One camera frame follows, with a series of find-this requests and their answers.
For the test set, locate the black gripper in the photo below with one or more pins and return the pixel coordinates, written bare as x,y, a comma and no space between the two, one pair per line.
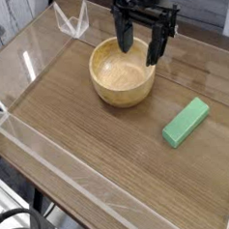
159,15

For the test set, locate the light wooden bowl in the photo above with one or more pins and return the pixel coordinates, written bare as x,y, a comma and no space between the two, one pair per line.
120,79

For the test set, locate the green rectangular block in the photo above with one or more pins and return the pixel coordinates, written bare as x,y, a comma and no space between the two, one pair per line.
185,122

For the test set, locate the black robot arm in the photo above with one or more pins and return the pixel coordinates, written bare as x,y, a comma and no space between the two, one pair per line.
156,15

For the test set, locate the clear acrylic tray walls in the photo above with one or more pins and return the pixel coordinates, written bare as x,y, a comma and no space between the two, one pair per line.
108,167

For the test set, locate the white object at right edge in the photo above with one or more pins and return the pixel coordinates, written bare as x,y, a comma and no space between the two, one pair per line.
226,24

